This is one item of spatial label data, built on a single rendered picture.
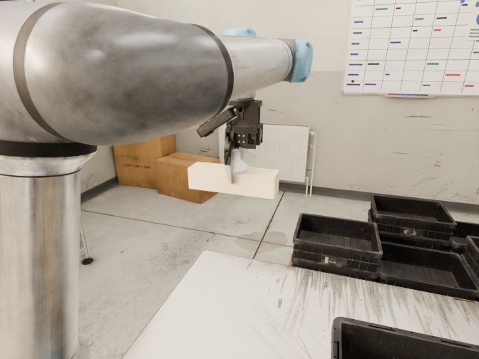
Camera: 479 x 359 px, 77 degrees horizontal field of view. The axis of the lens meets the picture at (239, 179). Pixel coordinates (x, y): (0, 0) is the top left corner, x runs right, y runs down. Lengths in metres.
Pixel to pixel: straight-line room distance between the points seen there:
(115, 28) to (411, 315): 1.00
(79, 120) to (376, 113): 3.15
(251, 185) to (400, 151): 2.75
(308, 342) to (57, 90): 0.81
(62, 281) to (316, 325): 0.71
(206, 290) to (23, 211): 0.75
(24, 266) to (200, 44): 0.27
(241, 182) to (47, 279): 0.52
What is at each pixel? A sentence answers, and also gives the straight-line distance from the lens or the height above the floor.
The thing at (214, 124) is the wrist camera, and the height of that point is 1.23.
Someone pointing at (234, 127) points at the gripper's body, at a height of 1.23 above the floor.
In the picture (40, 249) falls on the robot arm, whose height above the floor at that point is 1.20.
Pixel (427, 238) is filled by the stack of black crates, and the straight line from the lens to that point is 1.96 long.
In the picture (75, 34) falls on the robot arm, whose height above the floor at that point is 1.39.
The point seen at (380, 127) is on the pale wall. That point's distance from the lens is 3.33.
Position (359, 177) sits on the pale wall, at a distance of 3.45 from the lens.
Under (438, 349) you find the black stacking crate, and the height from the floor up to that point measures 0.92.
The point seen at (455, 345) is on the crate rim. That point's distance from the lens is 0.68.
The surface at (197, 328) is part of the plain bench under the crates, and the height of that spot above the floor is 0.70.
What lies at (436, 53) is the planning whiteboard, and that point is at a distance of 3.34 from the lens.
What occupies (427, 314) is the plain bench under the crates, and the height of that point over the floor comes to 0.70.
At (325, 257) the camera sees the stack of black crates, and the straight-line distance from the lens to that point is 1.52.
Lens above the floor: 1.37
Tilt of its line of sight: 21 degrees down
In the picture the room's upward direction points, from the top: straight up
